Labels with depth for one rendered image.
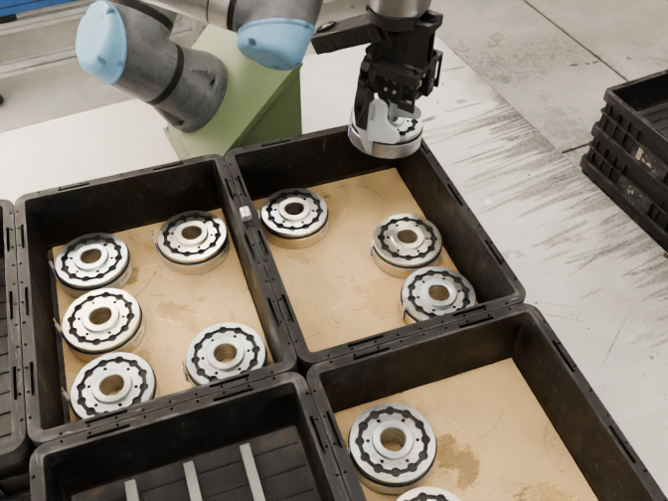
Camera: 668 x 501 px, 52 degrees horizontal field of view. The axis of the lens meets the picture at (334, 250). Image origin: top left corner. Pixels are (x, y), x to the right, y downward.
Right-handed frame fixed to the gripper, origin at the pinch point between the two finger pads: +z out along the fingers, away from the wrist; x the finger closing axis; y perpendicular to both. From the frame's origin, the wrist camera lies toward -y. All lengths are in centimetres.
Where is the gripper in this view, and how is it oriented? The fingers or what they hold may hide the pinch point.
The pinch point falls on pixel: (374, 133)
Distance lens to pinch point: 97.9
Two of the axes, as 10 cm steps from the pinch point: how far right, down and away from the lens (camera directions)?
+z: -0.1, 6.6, 7.5
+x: 5.4, -6.3, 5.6
